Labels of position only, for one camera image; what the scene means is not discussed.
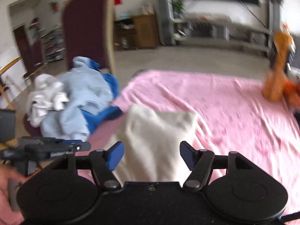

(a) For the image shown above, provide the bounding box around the beige shirt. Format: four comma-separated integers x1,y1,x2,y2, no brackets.
106,105,212,184

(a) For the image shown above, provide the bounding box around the wooden cabinet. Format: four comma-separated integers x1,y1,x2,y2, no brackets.
114,14,160,50

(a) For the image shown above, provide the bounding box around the potted green plant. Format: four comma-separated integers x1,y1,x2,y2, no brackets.
172,0,185,19

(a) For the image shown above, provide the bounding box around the light blue waffle sweater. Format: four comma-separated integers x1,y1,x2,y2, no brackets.
40,56,113,141

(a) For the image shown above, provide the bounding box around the small orange tangerine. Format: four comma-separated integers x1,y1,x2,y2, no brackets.
283,79,299,108

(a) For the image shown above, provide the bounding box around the person's left hand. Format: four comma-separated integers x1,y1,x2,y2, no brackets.
0,164,28,195

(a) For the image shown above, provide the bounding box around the orange juice bottle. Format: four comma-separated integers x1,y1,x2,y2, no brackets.
262,24,296,102

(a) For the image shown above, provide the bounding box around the tall grey speaker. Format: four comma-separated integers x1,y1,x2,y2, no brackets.
156,0,175,46

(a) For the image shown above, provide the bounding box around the white garment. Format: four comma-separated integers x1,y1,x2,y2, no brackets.
26,74,69,128

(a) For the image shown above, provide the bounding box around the grey tv stand shelf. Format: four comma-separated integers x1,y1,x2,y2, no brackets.
173,14,273,55

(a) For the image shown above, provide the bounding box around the maroon chair with gold frame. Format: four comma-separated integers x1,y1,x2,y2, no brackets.
23,0,114,137

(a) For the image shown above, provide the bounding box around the pink cartoon blanket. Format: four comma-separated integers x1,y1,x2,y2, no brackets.
0,70,300,225

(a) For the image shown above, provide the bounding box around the blue garment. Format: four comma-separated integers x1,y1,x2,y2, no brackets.
81,73,123,135

